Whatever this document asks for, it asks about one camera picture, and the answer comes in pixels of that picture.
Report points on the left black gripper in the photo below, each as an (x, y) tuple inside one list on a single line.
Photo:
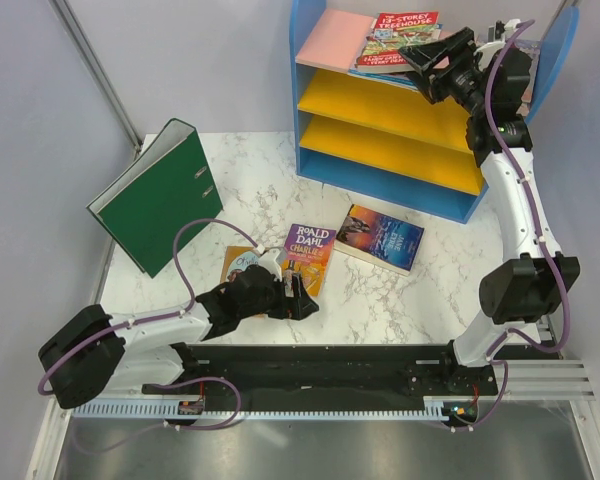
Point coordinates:
[(297, 307)]

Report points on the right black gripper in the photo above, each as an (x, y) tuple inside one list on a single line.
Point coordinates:
[(432, 85)]

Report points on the dogs bark book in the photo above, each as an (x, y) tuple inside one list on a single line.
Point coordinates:
[(394, 79)]

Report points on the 13-Storey Treehouse book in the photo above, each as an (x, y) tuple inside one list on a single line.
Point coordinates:
[(391, 31)]

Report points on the Roald Dahl Charlie book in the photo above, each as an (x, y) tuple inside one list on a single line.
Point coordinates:
[(309, 250)]

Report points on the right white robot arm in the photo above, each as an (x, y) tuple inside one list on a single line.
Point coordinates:
[(527, 295)]

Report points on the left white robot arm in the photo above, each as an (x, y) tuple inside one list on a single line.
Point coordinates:
[(95, 352)]

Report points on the blue shelf unit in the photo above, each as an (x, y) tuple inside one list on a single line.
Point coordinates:
[(370, 137)]

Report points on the Jane Eyre book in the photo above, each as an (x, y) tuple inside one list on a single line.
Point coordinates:
[(379, 239)]

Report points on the grey red castle book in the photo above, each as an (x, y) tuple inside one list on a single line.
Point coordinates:
[(532, 49)]

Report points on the green lever arch binder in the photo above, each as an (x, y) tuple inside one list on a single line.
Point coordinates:
[(169, 185)]

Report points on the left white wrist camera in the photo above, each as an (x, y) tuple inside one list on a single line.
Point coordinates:
[(272, 259)]

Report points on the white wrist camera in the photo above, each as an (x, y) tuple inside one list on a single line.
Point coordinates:
[(272, 259), (500, 32)]

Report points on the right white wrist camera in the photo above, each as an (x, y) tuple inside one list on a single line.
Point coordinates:
[(500, 32)]

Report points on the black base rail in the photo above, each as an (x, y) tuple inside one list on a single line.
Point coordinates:
[(356, 377)]

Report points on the white slotted cable duct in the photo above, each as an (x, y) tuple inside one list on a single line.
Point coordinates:
[(171, 409)]

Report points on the aluminium frame post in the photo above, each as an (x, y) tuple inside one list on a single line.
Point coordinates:
[(76, 33)]

